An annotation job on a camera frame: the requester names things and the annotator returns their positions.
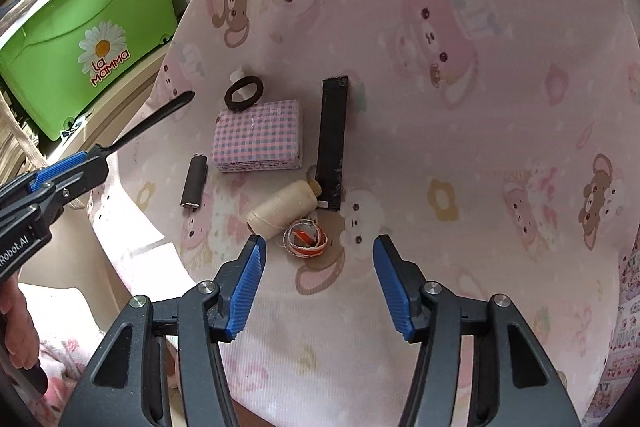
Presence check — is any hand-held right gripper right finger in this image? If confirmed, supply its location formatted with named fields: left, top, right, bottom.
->
left=372, top=234, right=583, bottom=427

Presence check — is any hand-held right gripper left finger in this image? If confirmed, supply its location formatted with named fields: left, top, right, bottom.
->
left=59, top=234, right=267, bottom=427

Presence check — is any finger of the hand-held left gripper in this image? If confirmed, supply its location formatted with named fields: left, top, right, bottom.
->
left=0, top=152, right=88, bottom=208
left=0, top=146, right=110, bottom=238

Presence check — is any cream thread spool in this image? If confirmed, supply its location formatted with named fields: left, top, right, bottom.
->
left=244, top=179, right=321, bottom=241

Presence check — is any thin black stick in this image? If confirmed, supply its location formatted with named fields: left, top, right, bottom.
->
left=106, top=90, right=196, bottom=156

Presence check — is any black lighter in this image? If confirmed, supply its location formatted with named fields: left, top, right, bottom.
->
left=180, top=153, right=208, bottom=212

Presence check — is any pink checked tissue pack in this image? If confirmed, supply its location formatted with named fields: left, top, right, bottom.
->
left=212, top=98, right=305, bottom=174

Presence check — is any long black box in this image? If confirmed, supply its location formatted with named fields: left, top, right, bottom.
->
left=314, top=76, right=350, bottom=213

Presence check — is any person's left hand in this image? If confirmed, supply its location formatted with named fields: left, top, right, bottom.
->
left=0, top=282, right=42, bottom=370

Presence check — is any beige slatted panel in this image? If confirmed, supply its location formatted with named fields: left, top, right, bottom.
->
left=0, top=92, right=48, bottom=172

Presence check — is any orange checked tape roll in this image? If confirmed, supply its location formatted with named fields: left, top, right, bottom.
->
left=282, top=217, right=329, bottom=261

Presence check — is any green storage box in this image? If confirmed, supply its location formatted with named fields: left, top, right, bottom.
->
left=0, top=0, right=179, bottom=142

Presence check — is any pink printed pajama clothing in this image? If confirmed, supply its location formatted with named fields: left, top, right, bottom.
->
left=10, top=284, right=106, bottom=427

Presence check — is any pink printed blanket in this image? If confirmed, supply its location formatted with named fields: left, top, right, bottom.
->
left=90, top=0, right=640, bottom=427

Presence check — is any black hair tie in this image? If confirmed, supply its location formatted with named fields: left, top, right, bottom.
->
left=224, top=75, right=266, bottom=112

